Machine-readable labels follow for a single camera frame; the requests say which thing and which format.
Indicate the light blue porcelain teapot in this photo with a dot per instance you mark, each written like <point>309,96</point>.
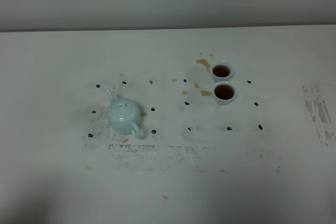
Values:
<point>123,115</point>

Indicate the near light blue teacup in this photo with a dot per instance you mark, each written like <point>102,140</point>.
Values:
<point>224,92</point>

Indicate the light blue teacup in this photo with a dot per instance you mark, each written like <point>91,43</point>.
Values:
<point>221,71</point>
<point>224,92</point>

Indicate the far light blue teacup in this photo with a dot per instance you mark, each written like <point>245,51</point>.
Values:
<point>221,71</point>

